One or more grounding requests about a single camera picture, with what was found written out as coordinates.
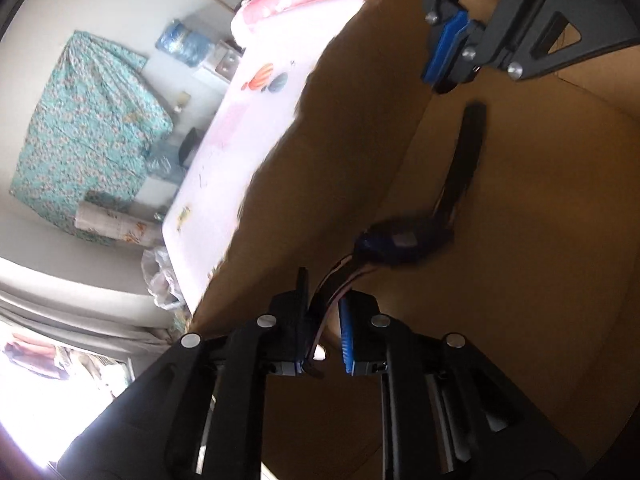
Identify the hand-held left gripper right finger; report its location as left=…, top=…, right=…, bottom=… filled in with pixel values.
left=337, top=292, right=586, bottom=480

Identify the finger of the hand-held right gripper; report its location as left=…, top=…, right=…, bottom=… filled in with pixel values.
left=442, top=0, right=640, bottom=93
left=406, top=0, right=473, bottom=93

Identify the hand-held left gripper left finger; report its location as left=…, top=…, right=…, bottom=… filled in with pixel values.
left=57, top=267, right=326, bottom=480

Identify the black wristwatch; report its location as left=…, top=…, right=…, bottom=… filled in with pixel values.
left=306, top=102, right=488, bottom=376

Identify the brown cardboard box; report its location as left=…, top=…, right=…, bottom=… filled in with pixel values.
left=192, top=0, right=640, bottom=480

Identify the white plastic bag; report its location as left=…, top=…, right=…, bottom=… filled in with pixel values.
left=141, top=246, right=187, bottom=311

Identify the rolled printed mat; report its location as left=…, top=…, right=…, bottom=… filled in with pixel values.
left=75, top=201, right=163, bottom=248

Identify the clear empty water jug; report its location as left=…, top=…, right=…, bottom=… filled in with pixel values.
left=147, top=142, right=188, bottom=183

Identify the grey curtain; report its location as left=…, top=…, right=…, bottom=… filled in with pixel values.
left=0, top=257, right=176, bottom=346

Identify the white water dispenser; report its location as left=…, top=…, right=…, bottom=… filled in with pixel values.
left=192, top=40, right=246, bottom=96

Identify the blue water jug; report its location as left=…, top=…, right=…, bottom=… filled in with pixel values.
left=156, top=19, right=211, bottom=67

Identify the brown hanging jacket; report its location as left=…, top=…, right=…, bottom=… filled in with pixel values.
left=2, top=332, right=66, bottom=381

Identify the teal floral wall cloth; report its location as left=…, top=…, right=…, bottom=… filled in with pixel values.
left=10, top=30, right=173, bottom=247

